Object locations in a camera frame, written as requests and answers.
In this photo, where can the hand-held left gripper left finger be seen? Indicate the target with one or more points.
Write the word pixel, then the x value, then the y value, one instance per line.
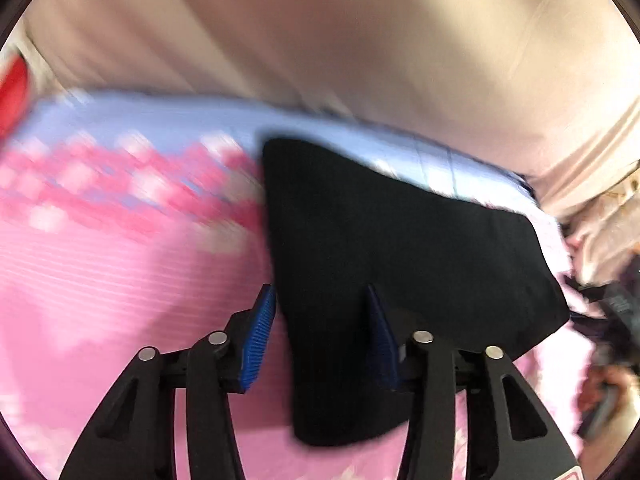
pixel 257 340

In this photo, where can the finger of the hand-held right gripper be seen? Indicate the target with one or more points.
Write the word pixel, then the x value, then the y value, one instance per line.
pixel 597 412

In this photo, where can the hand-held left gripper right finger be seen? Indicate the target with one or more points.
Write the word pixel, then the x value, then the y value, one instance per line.
pixel 382 340

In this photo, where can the black pants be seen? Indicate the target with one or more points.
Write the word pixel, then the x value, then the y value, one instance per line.
pixel 400 240

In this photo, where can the beige crumpled cloth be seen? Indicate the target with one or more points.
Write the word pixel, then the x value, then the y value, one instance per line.
pixel 605 240

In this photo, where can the pink printed blanket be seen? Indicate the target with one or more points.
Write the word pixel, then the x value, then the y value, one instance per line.
pixel 100 270

